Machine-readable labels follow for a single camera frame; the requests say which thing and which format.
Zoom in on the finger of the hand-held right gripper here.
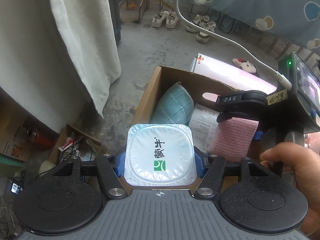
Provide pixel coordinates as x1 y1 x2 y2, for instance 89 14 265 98
217 112 269 143
215 90 269 120

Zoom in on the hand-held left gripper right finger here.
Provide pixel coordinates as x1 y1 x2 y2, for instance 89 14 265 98
191 147 272 201

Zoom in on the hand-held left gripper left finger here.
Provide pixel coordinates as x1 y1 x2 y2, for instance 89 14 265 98
51 151 128 201

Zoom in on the blue and white packet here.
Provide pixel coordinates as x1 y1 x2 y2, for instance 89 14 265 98
188 103 220 153

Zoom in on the pink knitted cloth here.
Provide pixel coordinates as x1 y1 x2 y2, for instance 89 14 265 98
210 116 259 162

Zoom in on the white yogurt cup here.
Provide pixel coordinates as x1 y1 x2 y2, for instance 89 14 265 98
124 123 198 187

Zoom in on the teal quilted cloth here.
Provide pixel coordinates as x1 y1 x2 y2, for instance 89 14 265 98
150 82 195 125

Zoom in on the brown cardboard box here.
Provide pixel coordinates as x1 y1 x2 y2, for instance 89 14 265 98
130 66 278 163

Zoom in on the person's right hand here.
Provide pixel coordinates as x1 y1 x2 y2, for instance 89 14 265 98
259 142 320 235

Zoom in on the printed pink table cover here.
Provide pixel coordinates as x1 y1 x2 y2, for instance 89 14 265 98
189 53 278 98

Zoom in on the black white plush toy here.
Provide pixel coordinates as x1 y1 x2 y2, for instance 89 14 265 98
232 58 260 78

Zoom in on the small cluttered cardboard box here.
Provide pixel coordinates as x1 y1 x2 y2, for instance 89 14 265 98
49 124 108 165

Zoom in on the green white sneaker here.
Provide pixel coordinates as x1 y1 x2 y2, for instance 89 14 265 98
185 15 210 33
196 21 217 43

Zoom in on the red can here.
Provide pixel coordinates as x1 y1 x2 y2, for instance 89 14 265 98
26 127 54 150

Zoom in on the blue sheet with circles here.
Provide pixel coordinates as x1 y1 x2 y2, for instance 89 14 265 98
152 0 320 55

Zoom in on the small device with screen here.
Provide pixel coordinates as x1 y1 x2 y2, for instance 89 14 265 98
10 179 25 195

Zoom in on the printed carton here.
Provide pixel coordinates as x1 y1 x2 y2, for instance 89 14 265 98
0 120 30 163

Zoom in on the white patterned sheet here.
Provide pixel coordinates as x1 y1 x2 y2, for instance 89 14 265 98
0 0 122 133

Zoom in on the black ribbed case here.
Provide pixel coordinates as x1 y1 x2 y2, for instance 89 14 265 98
106 0 122 46

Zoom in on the white cable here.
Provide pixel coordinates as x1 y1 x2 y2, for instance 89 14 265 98
176 0 292 90

